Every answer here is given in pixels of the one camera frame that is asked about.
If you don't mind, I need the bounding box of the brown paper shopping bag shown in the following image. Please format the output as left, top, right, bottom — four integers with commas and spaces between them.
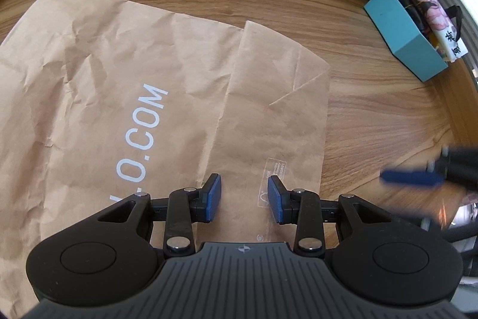
1, 0, 330, 318

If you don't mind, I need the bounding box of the floral folded bag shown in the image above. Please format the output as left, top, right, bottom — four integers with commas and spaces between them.
410, 0, 468, 62

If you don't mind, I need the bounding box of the black folded bag in box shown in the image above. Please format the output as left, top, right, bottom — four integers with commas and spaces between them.
399, 0, 463, 42

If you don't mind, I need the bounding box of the teal storage box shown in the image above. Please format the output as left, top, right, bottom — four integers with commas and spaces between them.
364, 0, 448, 82

